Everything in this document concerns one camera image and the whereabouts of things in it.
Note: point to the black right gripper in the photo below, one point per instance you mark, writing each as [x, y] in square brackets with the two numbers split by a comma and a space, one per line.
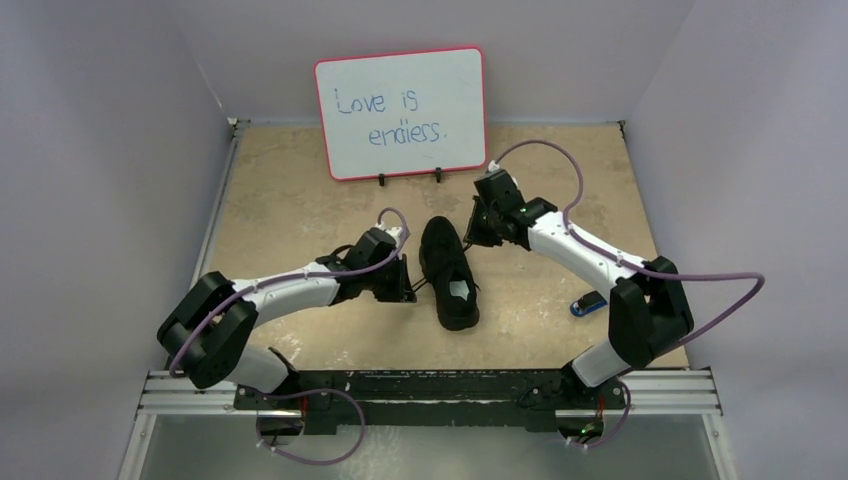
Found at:
[480, 225]

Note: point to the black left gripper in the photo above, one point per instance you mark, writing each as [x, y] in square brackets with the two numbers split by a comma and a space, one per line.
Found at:
[401, 292]

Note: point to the black shoelace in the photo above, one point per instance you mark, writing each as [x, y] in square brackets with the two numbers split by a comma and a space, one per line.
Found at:
[424, 285]

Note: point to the black shoe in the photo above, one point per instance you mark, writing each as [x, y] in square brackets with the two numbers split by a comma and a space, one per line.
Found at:
[454, 313]

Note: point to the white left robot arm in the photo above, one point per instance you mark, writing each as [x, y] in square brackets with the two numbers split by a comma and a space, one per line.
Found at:
[207, 334]

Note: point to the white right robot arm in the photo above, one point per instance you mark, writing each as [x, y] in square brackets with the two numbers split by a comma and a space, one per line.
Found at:
[648, 312]

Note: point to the blue black marker eraser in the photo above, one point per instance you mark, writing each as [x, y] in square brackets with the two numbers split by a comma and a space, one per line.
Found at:
[587, 304]

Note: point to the red framed whiteboard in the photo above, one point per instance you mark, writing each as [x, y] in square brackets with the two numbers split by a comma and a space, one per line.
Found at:
[404, 113]

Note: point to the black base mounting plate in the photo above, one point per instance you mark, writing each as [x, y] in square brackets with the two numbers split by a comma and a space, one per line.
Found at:
[537, 400]

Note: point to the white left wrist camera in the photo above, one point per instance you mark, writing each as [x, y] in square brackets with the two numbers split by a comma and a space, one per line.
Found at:
[397, 233]

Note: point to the aluminium extrusion rail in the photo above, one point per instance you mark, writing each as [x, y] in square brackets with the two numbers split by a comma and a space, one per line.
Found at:
[653, 392]

